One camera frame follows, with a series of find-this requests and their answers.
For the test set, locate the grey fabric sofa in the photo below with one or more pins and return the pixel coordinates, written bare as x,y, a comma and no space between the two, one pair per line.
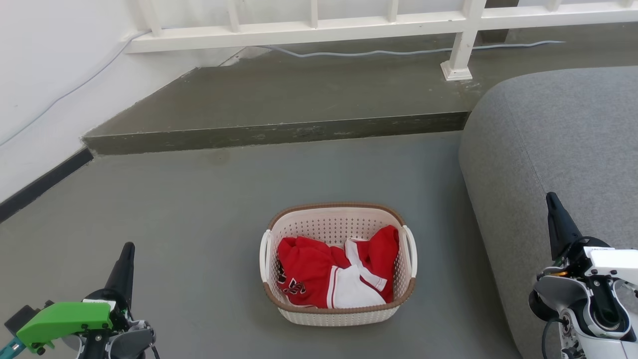
548,149

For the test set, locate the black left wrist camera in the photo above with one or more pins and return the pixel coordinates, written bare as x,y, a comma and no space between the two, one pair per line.
20,316

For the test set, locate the white metal railing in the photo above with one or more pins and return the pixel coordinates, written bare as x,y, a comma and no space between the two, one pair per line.
299,31

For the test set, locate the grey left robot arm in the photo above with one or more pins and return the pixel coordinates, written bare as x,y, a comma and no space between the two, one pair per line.
129,344

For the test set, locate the black baseboard strip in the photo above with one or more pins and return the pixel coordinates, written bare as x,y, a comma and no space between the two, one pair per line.
45,182

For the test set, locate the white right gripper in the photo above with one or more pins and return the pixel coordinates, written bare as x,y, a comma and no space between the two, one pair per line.
613,264

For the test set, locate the white laundry basket brown rim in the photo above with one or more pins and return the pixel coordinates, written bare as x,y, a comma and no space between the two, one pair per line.
339,219

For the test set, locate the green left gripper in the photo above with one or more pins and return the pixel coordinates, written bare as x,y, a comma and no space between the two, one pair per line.
65,316

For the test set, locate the red and white garment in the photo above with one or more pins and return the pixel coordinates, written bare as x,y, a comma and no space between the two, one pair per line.
309,269

